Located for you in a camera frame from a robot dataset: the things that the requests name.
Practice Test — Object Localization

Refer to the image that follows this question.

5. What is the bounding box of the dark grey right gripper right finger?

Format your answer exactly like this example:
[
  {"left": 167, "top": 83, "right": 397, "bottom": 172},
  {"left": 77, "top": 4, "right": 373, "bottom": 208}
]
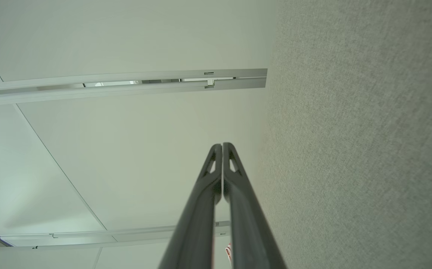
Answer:
[{"left": 223, "top": 142, "right": 287, "bottom": 269}]

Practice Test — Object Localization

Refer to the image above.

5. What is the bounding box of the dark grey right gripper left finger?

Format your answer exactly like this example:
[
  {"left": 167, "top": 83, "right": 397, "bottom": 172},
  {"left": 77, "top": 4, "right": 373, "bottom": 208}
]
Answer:
[{"left": 159, "top": 143, "right": 223, "bottom": 269}]

